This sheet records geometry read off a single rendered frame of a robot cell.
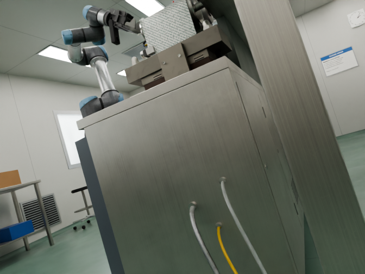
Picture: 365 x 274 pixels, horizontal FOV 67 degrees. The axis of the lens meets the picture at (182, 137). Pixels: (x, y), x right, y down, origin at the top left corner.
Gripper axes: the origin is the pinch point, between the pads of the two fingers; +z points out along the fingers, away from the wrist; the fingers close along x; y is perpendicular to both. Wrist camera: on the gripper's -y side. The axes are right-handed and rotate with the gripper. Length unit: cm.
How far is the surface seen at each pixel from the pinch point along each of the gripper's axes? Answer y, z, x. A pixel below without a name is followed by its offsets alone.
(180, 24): 8.4, 22.0, -4.6
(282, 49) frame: -5, 78, -81
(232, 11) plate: 19.2, 41.9, -2.7
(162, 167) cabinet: -44, 47, -30
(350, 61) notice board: 131, 122, 551
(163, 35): 1.8, 15.7, -4.6
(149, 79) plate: -17.5, 27.2, -23.2
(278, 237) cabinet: -48, 91, -30
